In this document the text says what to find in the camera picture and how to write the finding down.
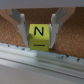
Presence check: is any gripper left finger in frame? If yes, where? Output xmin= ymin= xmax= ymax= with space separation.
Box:
xmin=5 ymin=8 xmax=30 ymax=48

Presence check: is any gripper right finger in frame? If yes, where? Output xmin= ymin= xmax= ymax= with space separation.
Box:
xmin=48 ymin=7 xmax=73 ymax=46

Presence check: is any yellow block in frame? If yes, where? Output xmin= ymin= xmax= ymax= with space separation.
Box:
xmin=26 ymin=22 xmax=52 ymax=51

